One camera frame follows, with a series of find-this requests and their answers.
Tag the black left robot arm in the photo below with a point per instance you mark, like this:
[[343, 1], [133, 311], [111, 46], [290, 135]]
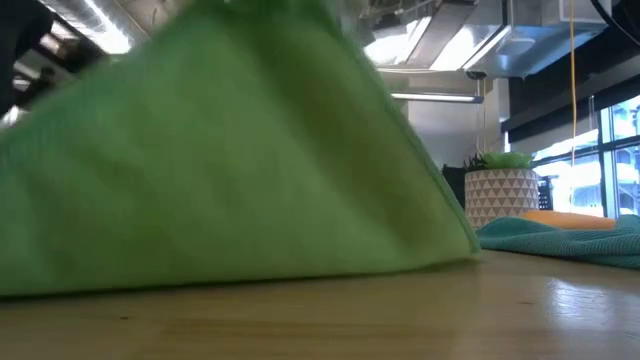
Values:
[[20, 40]]

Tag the long ceiling light strip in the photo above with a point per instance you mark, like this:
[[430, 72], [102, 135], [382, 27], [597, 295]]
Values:
[[435, 97]]

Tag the teal microfiber towel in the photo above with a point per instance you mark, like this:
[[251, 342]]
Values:
[[550, 242]]

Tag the green microfiber towel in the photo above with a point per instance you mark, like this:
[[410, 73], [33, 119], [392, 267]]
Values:
[[225, 175]]

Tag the green potted plant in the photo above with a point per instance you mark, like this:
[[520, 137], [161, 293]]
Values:
[[505, 160]]

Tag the triangle-patterned plant pot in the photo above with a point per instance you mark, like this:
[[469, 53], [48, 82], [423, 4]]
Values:
[[500, 195]]

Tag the black upright panel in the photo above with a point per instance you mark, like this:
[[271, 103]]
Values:
[[452, 182]]

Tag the rectangular silver ventilation duct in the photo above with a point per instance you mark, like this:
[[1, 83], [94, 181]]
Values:
[[480, 45]]

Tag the orange microfiber towel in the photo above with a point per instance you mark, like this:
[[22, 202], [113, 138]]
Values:
[[565, 220]]

